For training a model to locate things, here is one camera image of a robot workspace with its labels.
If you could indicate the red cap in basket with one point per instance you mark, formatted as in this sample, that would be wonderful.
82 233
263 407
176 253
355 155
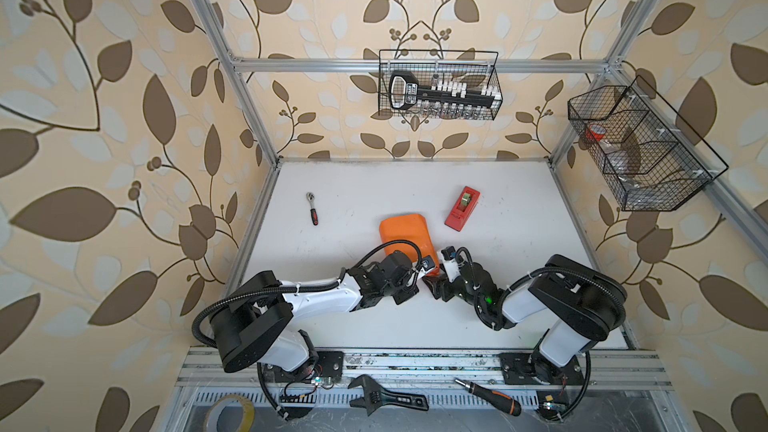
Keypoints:
594 133

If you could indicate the black wire basket wall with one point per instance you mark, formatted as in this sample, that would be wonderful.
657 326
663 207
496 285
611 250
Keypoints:
652 158
470 66

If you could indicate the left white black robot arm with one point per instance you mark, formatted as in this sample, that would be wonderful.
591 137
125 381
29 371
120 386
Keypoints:
251 326

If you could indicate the black wire basket right wall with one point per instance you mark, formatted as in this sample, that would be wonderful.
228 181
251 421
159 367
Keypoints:
652 158

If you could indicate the aluminium front rail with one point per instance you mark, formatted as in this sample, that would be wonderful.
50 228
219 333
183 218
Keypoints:
611 370

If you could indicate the black wire basket back wall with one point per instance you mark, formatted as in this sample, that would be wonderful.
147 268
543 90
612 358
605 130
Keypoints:
470 66

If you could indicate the small red-handled ratchet wrench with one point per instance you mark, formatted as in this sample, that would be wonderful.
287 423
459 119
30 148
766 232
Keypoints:
313 212

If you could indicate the clear packing tape roll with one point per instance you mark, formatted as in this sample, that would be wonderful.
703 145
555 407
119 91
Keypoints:
233 412

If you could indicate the yellow orange wrapping paper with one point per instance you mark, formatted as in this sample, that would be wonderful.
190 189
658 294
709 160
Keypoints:
411 227

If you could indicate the black socket set holder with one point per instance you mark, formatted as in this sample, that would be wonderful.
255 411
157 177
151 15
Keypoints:
405 91

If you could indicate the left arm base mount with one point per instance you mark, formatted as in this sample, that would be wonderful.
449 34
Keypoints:
323 368

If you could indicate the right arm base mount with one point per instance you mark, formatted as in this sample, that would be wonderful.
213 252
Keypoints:
537 369

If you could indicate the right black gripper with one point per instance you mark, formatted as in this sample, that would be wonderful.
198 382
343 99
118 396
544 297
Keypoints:
438 283

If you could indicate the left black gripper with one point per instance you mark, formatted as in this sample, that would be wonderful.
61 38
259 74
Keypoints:
408 294

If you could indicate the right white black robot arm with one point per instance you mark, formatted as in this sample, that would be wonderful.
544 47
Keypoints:
587 304

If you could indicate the red tape dispenser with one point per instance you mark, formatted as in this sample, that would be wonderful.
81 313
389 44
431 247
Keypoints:
462 209

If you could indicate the black adjustable wrench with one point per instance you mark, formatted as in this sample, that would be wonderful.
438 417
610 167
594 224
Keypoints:
375 396

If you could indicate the black orange screwdriver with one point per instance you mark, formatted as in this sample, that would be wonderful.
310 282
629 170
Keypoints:
500 401

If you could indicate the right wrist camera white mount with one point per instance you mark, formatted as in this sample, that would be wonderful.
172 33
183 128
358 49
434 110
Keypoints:
453 260

